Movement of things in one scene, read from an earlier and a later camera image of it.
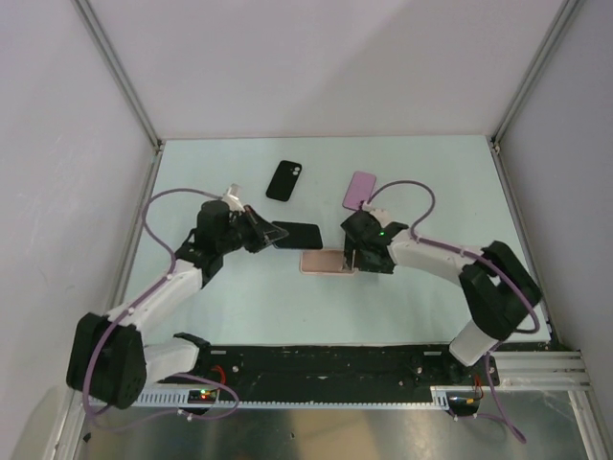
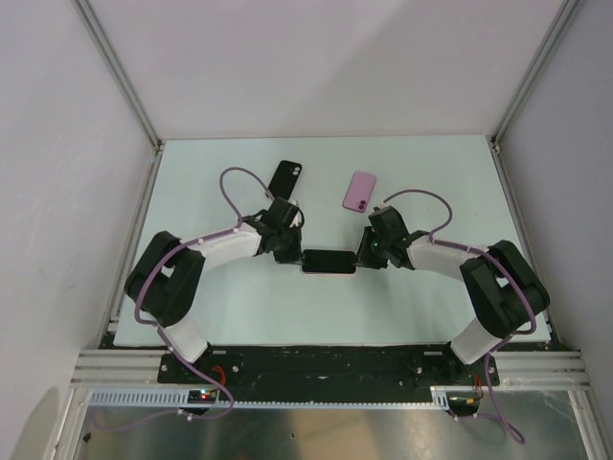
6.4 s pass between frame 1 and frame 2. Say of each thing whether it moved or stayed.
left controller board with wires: stayed
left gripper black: moved
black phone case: stayed
